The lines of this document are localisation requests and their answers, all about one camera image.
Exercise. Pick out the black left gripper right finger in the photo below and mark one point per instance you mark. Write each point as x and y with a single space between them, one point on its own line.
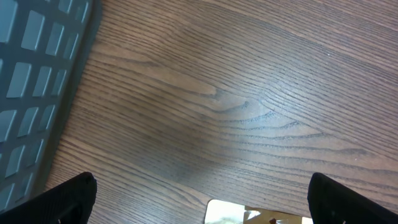
332 203

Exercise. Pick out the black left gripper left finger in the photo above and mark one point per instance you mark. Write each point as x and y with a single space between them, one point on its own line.
70 202

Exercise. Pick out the brown nut snack pouch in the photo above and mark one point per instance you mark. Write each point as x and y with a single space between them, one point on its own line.
221 212

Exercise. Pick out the grey plastic mesh basket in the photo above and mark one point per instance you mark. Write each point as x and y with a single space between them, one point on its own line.
44 48

